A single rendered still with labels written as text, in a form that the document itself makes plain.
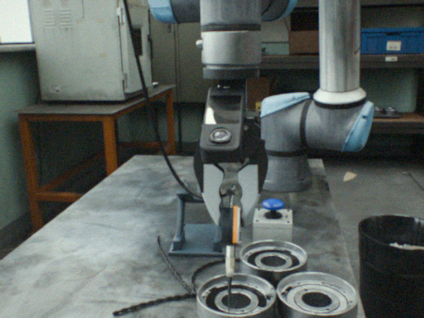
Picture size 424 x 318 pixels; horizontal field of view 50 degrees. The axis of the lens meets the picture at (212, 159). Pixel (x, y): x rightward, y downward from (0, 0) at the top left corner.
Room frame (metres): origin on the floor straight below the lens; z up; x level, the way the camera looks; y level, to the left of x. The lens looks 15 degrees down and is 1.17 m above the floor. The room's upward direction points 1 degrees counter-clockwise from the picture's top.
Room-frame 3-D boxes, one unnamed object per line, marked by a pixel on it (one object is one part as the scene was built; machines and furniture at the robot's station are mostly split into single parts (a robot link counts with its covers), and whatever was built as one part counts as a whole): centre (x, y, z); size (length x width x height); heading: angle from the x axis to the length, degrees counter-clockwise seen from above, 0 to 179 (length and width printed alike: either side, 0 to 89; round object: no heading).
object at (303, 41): (4.16, -0.89, 1.19); 0.52 x 0.42 x 0.38; 81
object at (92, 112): (3.29, 0.73, 0.39); 1.50 x 0.62 x 0.78; 171
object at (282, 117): (1.12, -0.19, 0.97); 0.13 x 0.12 x 0.14; 60
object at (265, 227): (0.80, -0.11, 0.82); 0.08 x 0.07 x 0.05; 171
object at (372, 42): (4.06, -1.55, 1.11); 0.52 x 0.38 x 0.22; 81
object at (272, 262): (0.65, -0.09, 0.82); 0.10 x 0.10 x 0.04
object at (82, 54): (3.10, 0.71, 1.10); 0.62 x 0.61 x 0.65; 171
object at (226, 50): (0.59, -0.02, 1.15); 0.08 x 0.08 x 0.05
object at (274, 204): (0.79, -0.11, 0.85); 0.04 x 0.04 x 0.05
